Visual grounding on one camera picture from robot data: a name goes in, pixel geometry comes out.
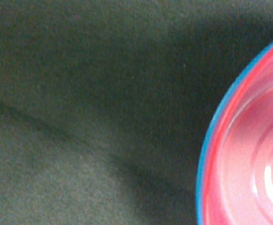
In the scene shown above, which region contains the pink plastic bowl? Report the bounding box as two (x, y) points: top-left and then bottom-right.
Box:
(203, 36), (273, 225)

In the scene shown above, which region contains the blue plastic bowl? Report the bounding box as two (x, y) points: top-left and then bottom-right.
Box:
(196, 32), (273, 225)

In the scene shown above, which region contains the black tablecloth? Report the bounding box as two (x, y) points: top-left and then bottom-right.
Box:
(0, 0), (273, 225)

